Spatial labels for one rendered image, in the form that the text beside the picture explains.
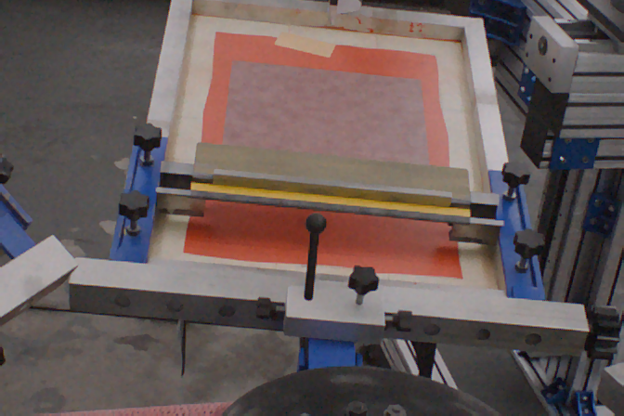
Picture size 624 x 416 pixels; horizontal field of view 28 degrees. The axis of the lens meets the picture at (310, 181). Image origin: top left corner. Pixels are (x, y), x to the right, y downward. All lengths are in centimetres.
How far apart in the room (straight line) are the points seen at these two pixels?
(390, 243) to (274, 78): 45
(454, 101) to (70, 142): 223
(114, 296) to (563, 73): 94
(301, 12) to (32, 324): 138
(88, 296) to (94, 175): 240
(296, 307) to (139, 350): 173
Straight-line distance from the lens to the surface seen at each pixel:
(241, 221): 185
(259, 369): 323
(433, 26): 233
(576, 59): 219
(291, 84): 216
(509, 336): 167
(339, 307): 156
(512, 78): 265
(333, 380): 111
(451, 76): 225
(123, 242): 174
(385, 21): 232
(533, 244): 175
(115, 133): 427
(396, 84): 220
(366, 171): 181
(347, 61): 224
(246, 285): 163
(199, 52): 222
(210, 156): 180
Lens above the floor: 200
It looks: 29 degrees down
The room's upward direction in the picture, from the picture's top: 7 degrees clockwise
